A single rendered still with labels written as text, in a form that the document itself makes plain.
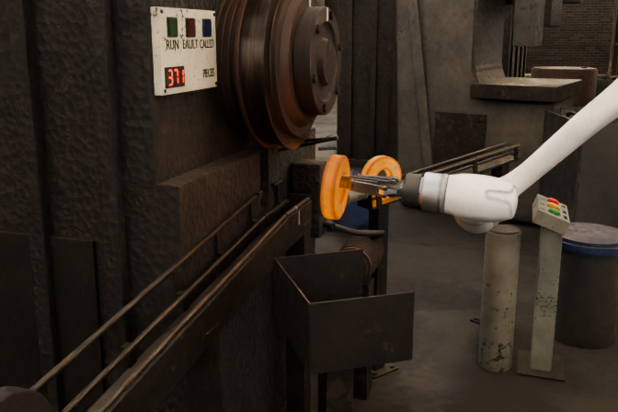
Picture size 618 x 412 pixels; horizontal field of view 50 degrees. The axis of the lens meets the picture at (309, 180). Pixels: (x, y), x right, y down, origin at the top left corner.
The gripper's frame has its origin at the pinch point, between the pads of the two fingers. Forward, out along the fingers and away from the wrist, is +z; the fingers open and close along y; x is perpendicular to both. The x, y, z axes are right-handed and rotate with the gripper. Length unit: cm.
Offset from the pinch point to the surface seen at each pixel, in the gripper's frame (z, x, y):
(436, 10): 18, 47, 292
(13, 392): 19, -12, -87
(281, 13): 17.3, 38.2, 4.5
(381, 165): 2, -9, 66
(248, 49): 22.9, 29.6, -2.0
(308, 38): 11.3, 32.7, 7.5
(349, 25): 111, 35, 430
